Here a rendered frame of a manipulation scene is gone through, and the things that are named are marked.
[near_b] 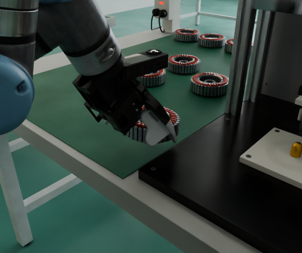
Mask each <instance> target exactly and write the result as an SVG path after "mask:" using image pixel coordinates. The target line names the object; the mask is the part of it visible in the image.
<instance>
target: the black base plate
mask: <svg viewBox="0 0 302 253"><path fill-rule="evenodd" d="M301 108H302V106H301V105H297V104H294V103H292V102H288V101H285V100H281V99H278V98H274V97H271V96H268V95H264V94H261V96H260V100H257V102H252V101H251V100H245V101H244V102H243V103H242V109H241V112H240V113H238V114H237V115H236V116H234V115H232V114H231V113H225V114H224V115H222V116H221V117H219V118H217V119H216V120H214V121H213V122H211V123H210V124H208V125H207V126H205V127H203V128H202V129H200V130H199V131H197V132H196V133H194V134H193V135H191V136H189V137H188V138H186V139H185V140H183V141H182V142H180V143H179V144H177V145H175V146H174V147H172V148H171V149H169V150H168V151H166V152H165V153H163V154H161V155H160V156H158V157H157V158H155V159H154V160H152V161H151V162H149V163H147V164H146V165H144V166H143V167H141V168H140V169H139V170H138V178H139V179H140V180H142V181H144V182H145V183H147V184H149V185H150V186H152V187H154V188H155V189H157V190H159V191H160V192H162V193H164V194H165V195H167V196H169V197H170V198H172V199H173V200H175V201H177V202H178V203H180V204H182V205H183V206H185V207H187V208H188V209H190V210H192V211H193V212H195V213H197V214H199V215H200V216H202V217H204V218H205V219H207V220H209V221H210V222H212V223H214V224H215V225H217V226H219V227H220V228H222V229H224V230H225V231H227V232H229V233H230V234H232V235H234V236H235V237H237V238H239V239H240V240H242V241H244V242H245V243H247V244H249V245H250V246H252V247H254V248H255V249H257V250H259V251H261V252H262V253H302V189H300V188H298V187H296V186H293V185H291V184H289V183H287V182H284V181H282V180H280V179H278V178H275V177H273V176H271V175H269V174H266V173H264V172H262V171H259V170H257V169H255V168H253V167H250V166H248V165H246V164H244V163H241V162H239V159H240V156H241V155H242V154H244V153H245V152H246V151H247V150H248V149H249V148H251V147H252V146H253V145H254V144H255V143H256V142H258V141H259V140H260V139H261V138H262V137H264V136H265V135H266V134H267V133H268V132H269V131H271V130H272V129H273V128H277V129H280V130H283V131H286V132H289V133H292V134H295V135H297V136H300V137H302V131H300V130H299V126H300V122H298V120H297V118H298V114H299V110H300V109H301Z"/></svg>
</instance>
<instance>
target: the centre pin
mask: <svg viewBox="0 0 302 253"><path fill-rule="evenodd" d="M301 154H302V144H301V143H300V142H295V143H294V144H293V145H292V147H291V151H290V155H291V156H292V157H294V158H300V157H301Z"/></svg>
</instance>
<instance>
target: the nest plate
mask: <svg viewBox="0 0 302 253"><path fill-rule="evenodd" d="M295 142H300V143H301V144H302V137H300V136H297V135H295V134H292V133H289V132H286V131H283V130H280V129H277V128H273V129H272V130H271V131H269V132H268V133H267V134H266V135H265V136H264V137H262V138H261V139H260V140H259V141H258V142H256V143H255V144H254V145H253V146H252V147H251V148H249V149H248V150H247V151H246V152H245V153H244V154H242V155H241V156H240V159H239V162H241V163H244V164H246V165H248V166H250V167H253V168H255V169H257V170H259V171H262V172H264V173H266V174H269V175H271V176H273V177H275V178H278V179H280V180H282V181H284V182H287V183H289V184H291V185H293V186H296V187H298V188H300V189H302V154H301V157H300V158H294V157H292V156H291V155H290V151H291V147H292V145H293V144H294V143H295Z"/></svg>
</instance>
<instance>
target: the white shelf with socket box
mask: <svg viewBox="0 0 302 253"><path fill-rule="evenodd" d="M180 6H181V0H155V9H153V11H152V14H153V15H152V19H151V30H155V29H158V28H160V31H161V32H162V33H167V34H174V32H175V31H176V30H178V29H180ZM153 17H155V18H157V19H159V27H157V28H154V29H152V22H153ZM160 19H162V20H163V28H162V29H161V27H162V26H161V25H160Z"/></svg>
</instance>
